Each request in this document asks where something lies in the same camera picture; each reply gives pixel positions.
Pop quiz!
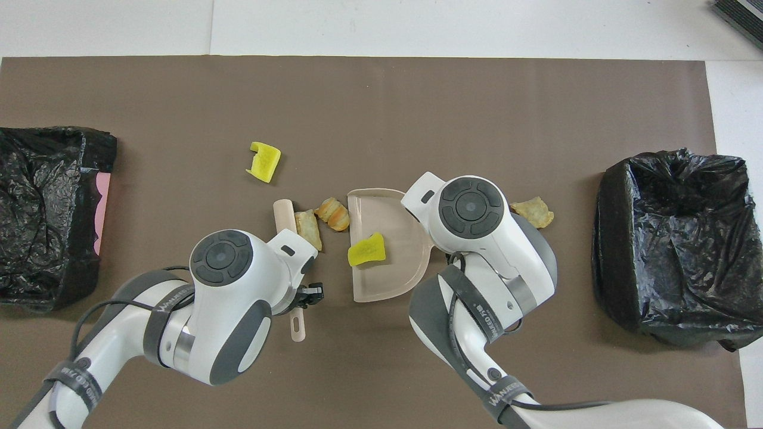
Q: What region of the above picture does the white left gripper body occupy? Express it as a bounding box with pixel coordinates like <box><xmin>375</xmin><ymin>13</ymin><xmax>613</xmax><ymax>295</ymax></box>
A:
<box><xmin>266</xmin><ymin>229</ymin><xmax>320</xmax><ymax>299</ymax></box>

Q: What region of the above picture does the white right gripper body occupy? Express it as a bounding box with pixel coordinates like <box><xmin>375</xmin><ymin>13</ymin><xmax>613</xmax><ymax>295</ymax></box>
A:
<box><xmin>401</xmin><ymin>172</ymin><xmax>445</xmax><ymax>221</ymax></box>

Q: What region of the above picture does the beige brush with black bristles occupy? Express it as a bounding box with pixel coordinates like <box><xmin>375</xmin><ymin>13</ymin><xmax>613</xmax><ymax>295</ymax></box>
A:
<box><xmin>273</xmin><ymin>200</ymin><xmax>307</xmax><ymax>343</ymax></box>

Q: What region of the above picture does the beige plastic dustpan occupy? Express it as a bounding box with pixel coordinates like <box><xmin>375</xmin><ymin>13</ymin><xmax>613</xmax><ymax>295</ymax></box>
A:
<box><xmin>347</xmin><ymin>188</ymin><xmax>435</xmax><ymax>303</ymax></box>

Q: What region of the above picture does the notched yellow sponge piece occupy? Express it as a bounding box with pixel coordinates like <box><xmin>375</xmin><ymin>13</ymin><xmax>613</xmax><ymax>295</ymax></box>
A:
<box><xmin>245</xmin><ymin>141</ymin><xmax>282</xmax><ymax>184</ymax></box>

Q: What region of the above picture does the pink plastic bin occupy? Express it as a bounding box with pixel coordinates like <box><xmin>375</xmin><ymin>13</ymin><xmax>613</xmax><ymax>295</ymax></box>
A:
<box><xmin>94</xmin><ymin>170</ymin><xmax>111</xmax><ymax>256</ymax></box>

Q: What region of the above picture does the left black bag bin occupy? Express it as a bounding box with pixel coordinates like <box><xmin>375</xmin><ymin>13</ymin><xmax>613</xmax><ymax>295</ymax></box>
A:
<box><xmin>0</xmin><ymin>126</ymin><xmax>118</xmax><ymax>313</ymax></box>

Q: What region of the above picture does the black bag lined trash bin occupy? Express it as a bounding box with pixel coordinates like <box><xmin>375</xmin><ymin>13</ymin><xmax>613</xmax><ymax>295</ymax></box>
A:
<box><xmin>591</xmin><ymin>148</ymin><xmax>763</xmax><ymax>352</ymax></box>

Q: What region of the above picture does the brown paper table mat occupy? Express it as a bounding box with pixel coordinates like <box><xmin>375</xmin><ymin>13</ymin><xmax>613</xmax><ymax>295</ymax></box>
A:
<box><xmin>0</xmin><ymin>56</ymin><xmax>749</xmax><ymax>429</ymax></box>

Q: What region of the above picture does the dark grey ribbed device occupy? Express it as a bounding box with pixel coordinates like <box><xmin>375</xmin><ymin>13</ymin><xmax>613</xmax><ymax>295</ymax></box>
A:
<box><xmin>712</xmin><ymin>0</ymin><xmax>763</xmax><ymax>51</ymax></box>

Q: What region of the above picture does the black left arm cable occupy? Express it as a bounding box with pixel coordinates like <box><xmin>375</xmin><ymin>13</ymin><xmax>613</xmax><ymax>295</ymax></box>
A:
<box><xmin>51</xmin><ymin>265</ymin><xmax>191</xmax><ymax>429</ymax></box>

